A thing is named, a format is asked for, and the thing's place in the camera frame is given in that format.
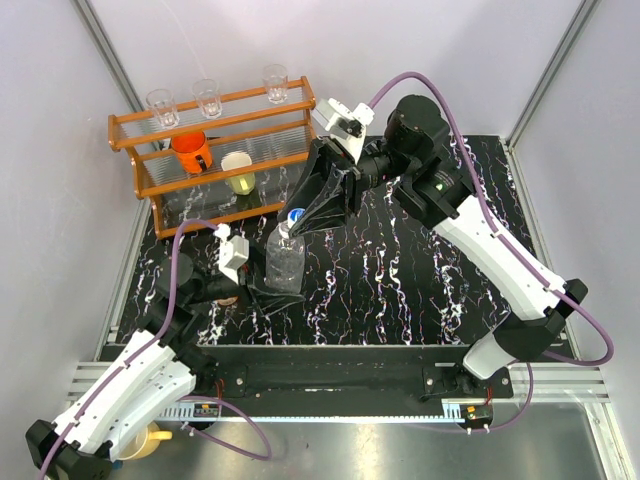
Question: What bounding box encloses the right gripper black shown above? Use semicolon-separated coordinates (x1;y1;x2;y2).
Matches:
276;137;415;238

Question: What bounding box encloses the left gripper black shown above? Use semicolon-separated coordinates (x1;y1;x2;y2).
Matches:
187;238;306;314

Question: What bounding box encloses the clear plastic bottle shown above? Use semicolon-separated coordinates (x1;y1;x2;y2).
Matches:
265;221;305;294

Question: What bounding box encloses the orange juice bottle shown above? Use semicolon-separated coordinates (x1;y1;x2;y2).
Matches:
216;297;238;306

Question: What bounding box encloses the small white bottle cap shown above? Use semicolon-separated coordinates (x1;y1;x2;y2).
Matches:
286;208;305;228

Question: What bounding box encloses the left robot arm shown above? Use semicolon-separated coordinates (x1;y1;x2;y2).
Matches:
25;241;304;479

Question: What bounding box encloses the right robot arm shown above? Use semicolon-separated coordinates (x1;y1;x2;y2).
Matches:
279;95;587;397

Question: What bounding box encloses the orange wooden shelf rack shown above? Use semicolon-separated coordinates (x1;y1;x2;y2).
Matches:
108;76;316;239

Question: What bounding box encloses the right clear glass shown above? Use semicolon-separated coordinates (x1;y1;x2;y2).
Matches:
262;64;288;104

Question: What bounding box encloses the clear glass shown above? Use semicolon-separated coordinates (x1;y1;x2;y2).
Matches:
145;88;180;129
262;64;288;104
192;78;222;119

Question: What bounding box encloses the orange mug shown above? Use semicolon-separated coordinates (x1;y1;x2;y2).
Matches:
170;132;213;174

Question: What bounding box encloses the middle clear glass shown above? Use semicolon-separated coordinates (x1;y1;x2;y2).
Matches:
192;78;222;119

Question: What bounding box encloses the left clear glass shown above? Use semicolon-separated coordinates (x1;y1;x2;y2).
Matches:
145;88;180;129

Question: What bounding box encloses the yellow mug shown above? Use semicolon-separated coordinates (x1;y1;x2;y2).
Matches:
118;422;173;461

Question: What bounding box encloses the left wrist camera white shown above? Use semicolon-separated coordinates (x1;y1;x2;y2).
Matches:
214;224;249;285

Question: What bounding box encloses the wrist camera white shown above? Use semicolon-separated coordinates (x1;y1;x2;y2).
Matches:
312;98;374;164
214;224;249;285

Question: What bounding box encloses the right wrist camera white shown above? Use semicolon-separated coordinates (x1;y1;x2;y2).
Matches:
312;98;374;164

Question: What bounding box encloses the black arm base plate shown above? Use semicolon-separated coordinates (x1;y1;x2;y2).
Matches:
196;345;507;403

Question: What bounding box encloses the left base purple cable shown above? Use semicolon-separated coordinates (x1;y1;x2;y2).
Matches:
174;393;275;462

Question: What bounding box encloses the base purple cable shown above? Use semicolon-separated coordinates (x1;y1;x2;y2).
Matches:
174;393;275;462
414;362;534;434

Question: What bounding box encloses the grey slotted cable duct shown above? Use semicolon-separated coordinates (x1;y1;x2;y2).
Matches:
155;401;464;425

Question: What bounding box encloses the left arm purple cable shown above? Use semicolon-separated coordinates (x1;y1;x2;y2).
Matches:
37;219;221;480

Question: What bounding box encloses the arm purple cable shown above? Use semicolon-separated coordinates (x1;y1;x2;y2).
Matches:
37;219;221;480
369;72;615;366

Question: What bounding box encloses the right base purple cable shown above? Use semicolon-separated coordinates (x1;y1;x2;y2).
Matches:
414;362;534;434

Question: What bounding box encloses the corner aluminium post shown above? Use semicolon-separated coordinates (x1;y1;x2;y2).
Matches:
505;0;601;149
70;0;144;112

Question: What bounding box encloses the aluminium front rail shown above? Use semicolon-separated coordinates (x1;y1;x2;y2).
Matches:
64;362;640;480

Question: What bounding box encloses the right corner aluminium post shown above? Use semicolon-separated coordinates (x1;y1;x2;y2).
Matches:
505;0;601;149

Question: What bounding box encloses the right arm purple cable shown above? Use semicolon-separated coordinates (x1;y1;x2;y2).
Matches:
369;72;615;366

